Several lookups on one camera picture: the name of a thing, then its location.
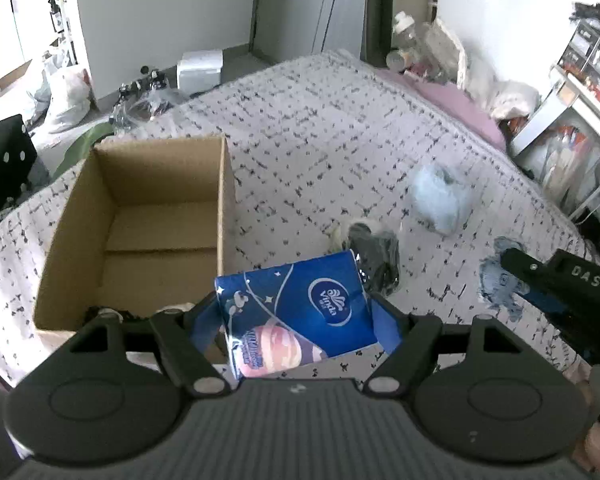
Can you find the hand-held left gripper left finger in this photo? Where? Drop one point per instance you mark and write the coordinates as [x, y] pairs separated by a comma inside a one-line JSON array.
[[207, 331]]

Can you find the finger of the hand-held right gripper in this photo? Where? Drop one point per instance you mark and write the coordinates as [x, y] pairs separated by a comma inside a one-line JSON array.
[[522, 267]]

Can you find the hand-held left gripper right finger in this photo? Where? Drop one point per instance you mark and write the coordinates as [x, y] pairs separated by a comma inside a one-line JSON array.
[[386, 331]]

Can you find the blue tissue packet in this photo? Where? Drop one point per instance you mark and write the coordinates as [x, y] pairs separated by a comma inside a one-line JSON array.
[[300, 310]]

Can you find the brown cardboard box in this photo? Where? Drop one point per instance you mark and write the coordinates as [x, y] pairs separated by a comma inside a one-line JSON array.
[[145, 240]]

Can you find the grey-blue small cloth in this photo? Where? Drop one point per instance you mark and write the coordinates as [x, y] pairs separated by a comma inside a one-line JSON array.
[[497, 282]]

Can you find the black bagged socks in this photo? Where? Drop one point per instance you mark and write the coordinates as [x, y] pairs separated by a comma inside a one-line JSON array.
[[377, 255]]

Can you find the light blue bagged cloth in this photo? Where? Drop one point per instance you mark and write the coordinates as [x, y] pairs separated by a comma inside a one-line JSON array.
[[442, 199]]

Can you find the white storage shelf unit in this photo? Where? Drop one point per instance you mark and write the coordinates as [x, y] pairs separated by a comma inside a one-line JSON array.
[[577, 105]]

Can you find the pink pillow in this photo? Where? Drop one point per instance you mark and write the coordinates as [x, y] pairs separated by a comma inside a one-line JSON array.
[[460, 107]]

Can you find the white crumpled cloth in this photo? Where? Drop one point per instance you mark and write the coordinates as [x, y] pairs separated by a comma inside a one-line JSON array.
[[510, 94]]

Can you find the green cloth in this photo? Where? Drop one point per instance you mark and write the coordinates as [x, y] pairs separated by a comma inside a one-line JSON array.
[[87, 142]]

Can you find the white square box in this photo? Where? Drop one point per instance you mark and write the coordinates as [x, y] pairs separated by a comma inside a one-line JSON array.
[[200, 69]]

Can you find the clear plastic jar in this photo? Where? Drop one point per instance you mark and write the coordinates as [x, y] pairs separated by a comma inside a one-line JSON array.
[[406, 30]]

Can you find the black white-dotted cushion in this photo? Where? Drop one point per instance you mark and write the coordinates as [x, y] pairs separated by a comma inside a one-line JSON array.
[[2, 162]]

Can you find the white plastic bag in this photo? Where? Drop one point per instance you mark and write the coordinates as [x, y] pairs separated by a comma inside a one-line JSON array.
[[67, 100]]

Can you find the dark spray bottle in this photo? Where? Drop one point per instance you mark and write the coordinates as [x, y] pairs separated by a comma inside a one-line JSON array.
[[56, 11]]

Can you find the white cabinet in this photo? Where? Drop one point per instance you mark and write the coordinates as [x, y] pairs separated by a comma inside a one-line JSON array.
[[22, 15]]

